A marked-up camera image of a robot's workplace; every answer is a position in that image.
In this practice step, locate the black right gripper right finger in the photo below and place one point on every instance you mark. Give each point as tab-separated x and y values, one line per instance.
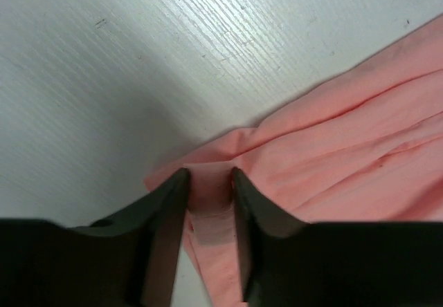
284	261

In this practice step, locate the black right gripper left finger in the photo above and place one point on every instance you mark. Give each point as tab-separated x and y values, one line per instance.
128	258

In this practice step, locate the pink t shirt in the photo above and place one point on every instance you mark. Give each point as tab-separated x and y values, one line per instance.
366	145

